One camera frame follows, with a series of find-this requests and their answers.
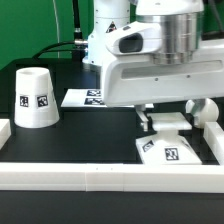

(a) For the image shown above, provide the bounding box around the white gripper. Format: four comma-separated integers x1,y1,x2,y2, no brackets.
101,43,224,131

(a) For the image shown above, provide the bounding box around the white lamp base with tags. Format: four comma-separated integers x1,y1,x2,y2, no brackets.
136,112,202,165

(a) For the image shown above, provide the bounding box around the white lamp bulb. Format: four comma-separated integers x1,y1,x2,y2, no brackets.
199,98,219,128

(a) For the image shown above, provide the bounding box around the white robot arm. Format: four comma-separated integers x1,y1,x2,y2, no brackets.
86,0,224,128

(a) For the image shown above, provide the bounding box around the white lamp shade with tags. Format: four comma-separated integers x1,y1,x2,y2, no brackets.
14,67,59,128

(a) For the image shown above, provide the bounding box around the white right fence block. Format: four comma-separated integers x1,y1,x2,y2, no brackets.
204,122,224,166

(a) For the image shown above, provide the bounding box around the white fence block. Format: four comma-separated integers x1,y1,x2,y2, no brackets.
204,122,224,166
0,119,11,150

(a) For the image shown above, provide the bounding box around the white front fence bar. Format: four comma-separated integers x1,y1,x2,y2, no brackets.
0,163,224,193

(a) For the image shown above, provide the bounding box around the white fiducial tag board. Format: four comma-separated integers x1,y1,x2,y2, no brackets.
61,89,104,107

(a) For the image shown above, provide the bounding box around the white left fence block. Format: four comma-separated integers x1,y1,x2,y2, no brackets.
0,119,11,150

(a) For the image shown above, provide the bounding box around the black vertical cable with connector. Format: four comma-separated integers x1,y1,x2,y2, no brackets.
72,0,83,48

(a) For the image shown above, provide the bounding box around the black thick cable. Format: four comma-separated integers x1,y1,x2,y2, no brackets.
32,41,88,60

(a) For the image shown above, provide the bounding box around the thin white cable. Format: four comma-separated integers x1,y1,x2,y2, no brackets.
52,0,62,59

